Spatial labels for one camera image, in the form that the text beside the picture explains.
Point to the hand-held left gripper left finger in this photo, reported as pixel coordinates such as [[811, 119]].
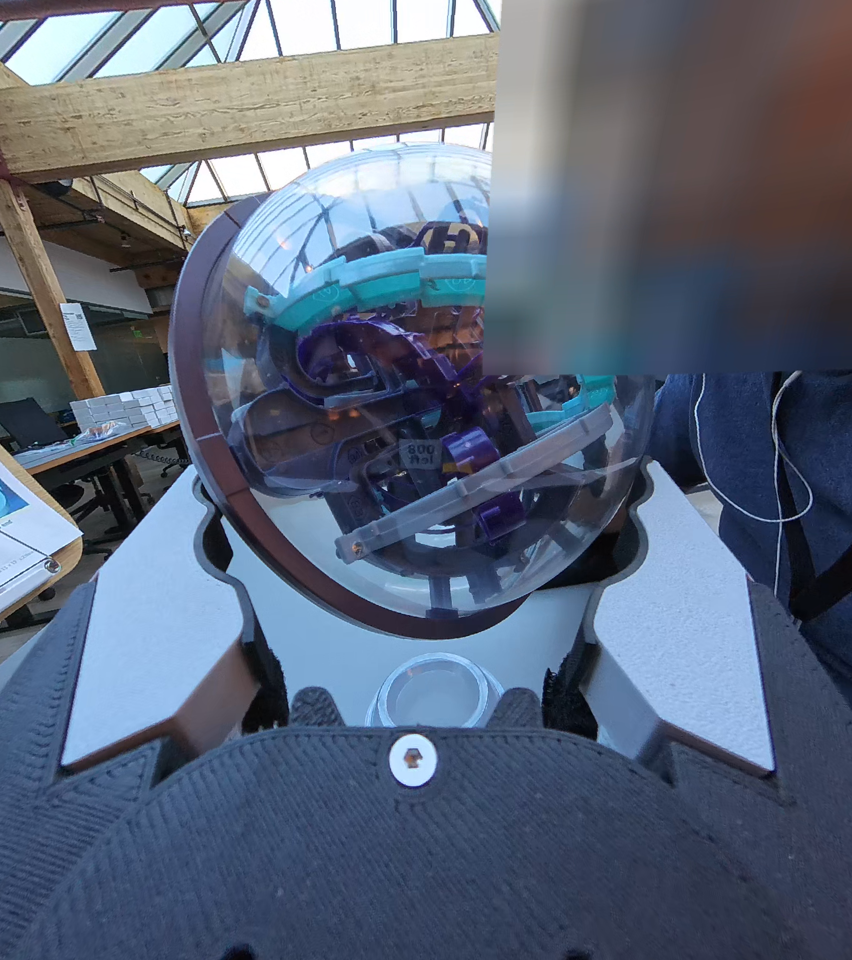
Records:
[[148, 637]]

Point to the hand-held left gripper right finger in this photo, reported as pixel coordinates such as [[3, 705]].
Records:
[[685, 637]]

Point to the clear maze ball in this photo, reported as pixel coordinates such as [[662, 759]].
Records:
[[366, 420]]

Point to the clear plastic ball stand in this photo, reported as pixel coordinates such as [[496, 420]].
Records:
[[433, 694]]

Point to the wooden document board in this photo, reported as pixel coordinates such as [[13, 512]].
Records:
[[20, 604]]

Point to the wooden desk with black legs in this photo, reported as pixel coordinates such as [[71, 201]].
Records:
[[95, 446]]

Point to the stack of white boxes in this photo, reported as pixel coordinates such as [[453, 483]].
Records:
[[125, 409]]

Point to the person's blue hoodie torso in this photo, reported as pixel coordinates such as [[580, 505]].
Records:
[[846, 450]]

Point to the white paper notice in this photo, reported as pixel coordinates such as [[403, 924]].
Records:
[[77, 326]]

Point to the sloping wooden ceiling beam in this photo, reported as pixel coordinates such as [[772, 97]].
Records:
[[140, 204]]

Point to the horizontal wooden ceiling beam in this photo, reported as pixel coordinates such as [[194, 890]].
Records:
[[245, 105]]

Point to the wooden support post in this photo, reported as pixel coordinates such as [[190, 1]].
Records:
[[35, 270]]

